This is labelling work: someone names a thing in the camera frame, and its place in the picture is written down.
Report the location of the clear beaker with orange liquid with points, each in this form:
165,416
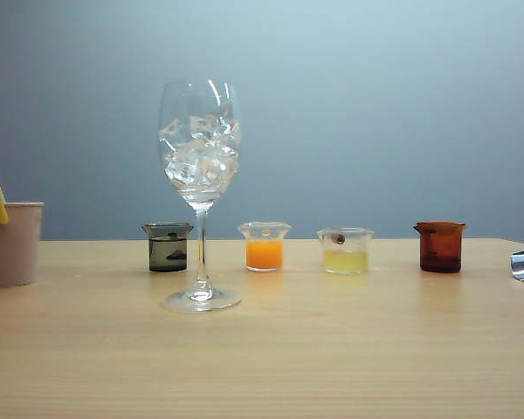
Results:
264,255

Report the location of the amber glass beaker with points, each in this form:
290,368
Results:
440,253

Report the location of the yellow stir stick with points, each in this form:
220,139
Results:
0,205

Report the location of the brown cork stopper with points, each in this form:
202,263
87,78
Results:
339,238

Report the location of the clear ice cubes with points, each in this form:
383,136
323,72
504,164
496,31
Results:
201,157

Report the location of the clear wine glass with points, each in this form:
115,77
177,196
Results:
202,301

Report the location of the white paper cup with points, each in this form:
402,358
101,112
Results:
11,249

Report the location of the smoky grey glass beaker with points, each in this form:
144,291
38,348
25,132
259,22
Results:
168,257

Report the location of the clear beaker with yellow liquid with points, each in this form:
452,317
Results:
346,261

